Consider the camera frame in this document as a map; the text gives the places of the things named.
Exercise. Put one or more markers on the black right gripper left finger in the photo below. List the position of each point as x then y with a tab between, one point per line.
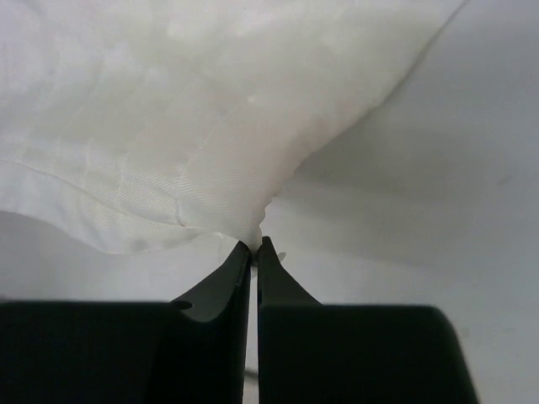
188	350

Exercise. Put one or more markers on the white pleated skirt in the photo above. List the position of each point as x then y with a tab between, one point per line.
135	126

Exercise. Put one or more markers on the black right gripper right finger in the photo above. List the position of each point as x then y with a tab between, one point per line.
309	352

